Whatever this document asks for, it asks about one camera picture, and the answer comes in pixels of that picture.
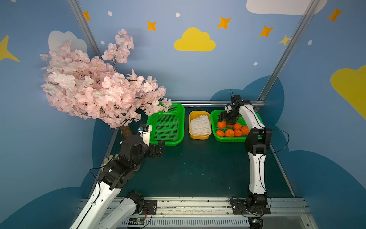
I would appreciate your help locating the right small circuit board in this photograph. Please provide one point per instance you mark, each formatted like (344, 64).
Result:
(255, 223)

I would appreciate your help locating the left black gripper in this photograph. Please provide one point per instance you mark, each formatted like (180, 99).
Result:
(154, 149)

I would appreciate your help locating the white work glove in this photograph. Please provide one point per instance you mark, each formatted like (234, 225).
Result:
(109, 158)

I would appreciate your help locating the green plastic basket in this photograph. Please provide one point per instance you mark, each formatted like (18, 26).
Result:
(214, 120)
(168, 126)

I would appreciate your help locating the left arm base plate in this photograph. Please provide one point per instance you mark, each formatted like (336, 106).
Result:
(149, 207)

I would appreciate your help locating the peeled bare orange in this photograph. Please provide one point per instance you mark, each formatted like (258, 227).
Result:
(221, 125)

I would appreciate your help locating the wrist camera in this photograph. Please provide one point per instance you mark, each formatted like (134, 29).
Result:
(144, 132)
(228, 107)

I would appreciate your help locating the left small circuit board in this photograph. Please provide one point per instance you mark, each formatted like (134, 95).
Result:
(136, 223)

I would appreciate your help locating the yellow plastic tub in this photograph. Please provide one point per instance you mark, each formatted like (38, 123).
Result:
(193, 115)

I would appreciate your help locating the aluminium mounting rail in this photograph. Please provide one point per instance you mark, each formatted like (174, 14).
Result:
(203, 212)

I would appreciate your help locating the pink artificial blossom tree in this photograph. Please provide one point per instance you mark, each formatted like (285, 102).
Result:
(92, 88)

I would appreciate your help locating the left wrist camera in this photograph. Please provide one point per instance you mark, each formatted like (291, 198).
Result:
(144, 132)

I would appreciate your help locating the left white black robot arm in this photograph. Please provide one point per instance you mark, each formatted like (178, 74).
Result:
(113, 178)

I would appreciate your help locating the right green plastic basket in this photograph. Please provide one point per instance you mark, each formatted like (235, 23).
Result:
(214, 120)

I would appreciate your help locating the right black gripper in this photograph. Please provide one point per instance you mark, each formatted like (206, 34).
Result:
(227, 117)

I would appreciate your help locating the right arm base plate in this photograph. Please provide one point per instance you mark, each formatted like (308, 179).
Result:
(240, 207)

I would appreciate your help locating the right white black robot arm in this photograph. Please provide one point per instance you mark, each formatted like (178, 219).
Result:
(256, 144)

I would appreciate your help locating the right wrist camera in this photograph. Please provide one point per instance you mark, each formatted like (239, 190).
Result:
(228, 107)

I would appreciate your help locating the left green plastic basket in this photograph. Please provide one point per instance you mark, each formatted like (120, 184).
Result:
(168, 126)

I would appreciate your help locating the small circuit board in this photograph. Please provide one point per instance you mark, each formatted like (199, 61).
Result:
(255, 223)
(136, 223)

